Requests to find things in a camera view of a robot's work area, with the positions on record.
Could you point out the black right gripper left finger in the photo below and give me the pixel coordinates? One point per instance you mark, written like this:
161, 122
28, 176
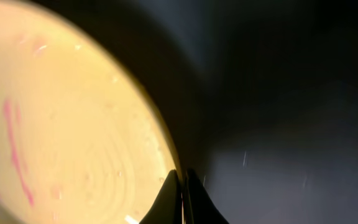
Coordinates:
167, 207

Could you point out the yellow plate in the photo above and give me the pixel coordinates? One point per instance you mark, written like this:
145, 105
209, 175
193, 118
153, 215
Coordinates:
80, 142

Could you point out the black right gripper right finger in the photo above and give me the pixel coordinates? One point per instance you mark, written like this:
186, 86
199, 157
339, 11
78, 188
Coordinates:
199, 208

